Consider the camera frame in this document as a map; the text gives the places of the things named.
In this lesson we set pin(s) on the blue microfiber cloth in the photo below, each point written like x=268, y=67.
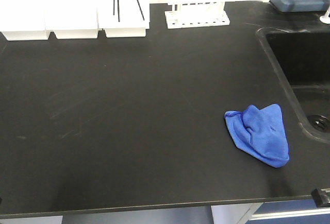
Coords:
x=260, y=133

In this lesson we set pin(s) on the white test tube rack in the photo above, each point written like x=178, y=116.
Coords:
x=196, y=13

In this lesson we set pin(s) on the middle white storage bin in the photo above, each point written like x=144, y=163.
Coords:
x=72, y=19

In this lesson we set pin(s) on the black lab sink basin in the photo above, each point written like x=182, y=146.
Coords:
x=300, y=58

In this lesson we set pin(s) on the sink drain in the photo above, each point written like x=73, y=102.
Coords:
x=319, y=122

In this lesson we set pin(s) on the left white storage bin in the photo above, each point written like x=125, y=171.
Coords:
x=23, y=20

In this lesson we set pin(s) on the blue under-bench cabinet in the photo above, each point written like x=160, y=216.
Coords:
x=293, y=211

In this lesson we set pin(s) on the white faucet pipe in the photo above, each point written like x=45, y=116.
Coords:
x=325, y=18

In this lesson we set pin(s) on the black corner camera mount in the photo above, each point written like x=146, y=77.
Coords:
x=321, y=197

